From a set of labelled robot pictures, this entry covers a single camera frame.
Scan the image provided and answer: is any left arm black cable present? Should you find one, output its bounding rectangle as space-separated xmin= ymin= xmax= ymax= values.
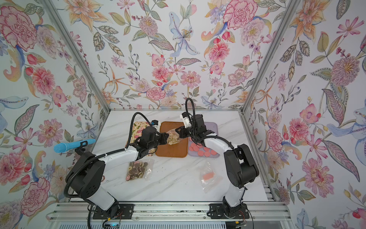
xmin=63 ymin=112 xmax=153 ymax=229

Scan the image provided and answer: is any bag of pink cookies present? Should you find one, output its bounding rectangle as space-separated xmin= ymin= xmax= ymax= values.
xmin=200 ymin=162 xmax=223 ymax=194

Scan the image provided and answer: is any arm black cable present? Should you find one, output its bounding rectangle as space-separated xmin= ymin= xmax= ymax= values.
xmin=184 ymin=97 xmax=246 ymax=207
xmin=63 ymin=112 xmax=153 ymax=229

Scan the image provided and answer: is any bag of brown cookies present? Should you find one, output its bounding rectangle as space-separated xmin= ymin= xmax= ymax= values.
xmin=126 ymin=159 xmax=155 ymax=181

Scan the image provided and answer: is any black microphone stand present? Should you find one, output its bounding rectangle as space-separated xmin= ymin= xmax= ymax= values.
xmin=74 ymin=141 xmax=88 ymax=156

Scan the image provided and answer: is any floral pattern tray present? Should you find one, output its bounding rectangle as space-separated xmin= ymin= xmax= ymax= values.
xmin=127 ymin=121 xmax=157 ymax=158

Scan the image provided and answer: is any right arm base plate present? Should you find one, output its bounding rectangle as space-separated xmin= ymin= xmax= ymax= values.
xmin=207 ymin=203 xmax=250 ymax=219

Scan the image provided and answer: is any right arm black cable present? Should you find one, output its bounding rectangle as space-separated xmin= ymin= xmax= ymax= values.
xmin=184 ymin=97 xmax=246 ymax=207

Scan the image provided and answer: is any brown wooden tray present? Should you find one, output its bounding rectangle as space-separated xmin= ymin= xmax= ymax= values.
xmin=155 ymin=121 xmax=188 ymax=158

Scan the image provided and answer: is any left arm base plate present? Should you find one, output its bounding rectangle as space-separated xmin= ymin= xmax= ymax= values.
xmin=92 ymin=204 xmax=135 ymax=220

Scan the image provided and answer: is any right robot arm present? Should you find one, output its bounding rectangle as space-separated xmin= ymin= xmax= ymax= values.
xmin=175 ymin=112 xmax=259 ymax=219

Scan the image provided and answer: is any bag of cream cookies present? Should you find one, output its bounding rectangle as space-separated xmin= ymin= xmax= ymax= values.
xmin=167 ymin=129 xmax=181 ymax=145

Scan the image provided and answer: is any lilac plastic tray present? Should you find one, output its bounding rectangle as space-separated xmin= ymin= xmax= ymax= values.
xmin=188 ymin=122 xmax=219 ymax=158

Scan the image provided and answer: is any blue microphone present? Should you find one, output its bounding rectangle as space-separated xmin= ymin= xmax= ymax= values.
xmin=53 ymin=139 xmax=96 ymax=154

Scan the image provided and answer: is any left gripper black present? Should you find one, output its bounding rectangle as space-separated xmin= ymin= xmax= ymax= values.
xmin=147 ymin=131 xmax=171 ymax=150

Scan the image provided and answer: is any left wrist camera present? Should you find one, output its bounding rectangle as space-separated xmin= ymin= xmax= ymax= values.
xmin=151 ymin=120 xmax=160 ymax=127

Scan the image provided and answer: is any pile of pink cookies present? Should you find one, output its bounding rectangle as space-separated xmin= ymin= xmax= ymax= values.
xmin=188 ymin=141 xmax=219 ymax=158

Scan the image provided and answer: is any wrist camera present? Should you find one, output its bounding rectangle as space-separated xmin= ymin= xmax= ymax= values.
xmin=180 ymin=112 xmax=192 ymax=128
xmin=151 ymin=120 xmax=160 ymax=127

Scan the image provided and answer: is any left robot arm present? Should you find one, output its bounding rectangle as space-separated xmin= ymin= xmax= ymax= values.
xmin=63 ymin=126 xmax=169 ymax=217

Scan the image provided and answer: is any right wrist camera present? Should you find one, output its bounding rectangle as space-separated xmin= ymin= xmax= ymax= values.
xmin=180 ymin=112 xmax=192 ymax=128

